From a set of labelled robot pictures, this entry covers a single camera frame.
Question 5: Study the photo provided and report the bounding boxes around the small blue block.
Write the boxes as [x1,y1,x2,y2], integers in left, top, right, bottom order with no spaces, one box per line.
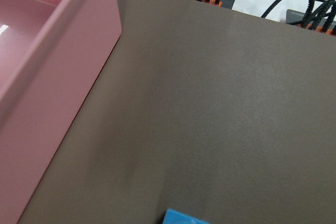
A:
[162,209,208,224]

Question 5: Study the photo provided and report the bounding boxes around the pink plastic box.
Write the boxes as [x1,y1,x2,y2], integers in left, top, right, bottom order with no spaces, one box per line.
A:
[1,0,122,223]

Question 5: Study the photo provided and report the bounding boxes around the brown paper table mat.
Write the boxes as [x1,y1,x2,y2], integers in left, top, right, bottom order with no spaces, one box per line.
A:
[20,0,335,223]

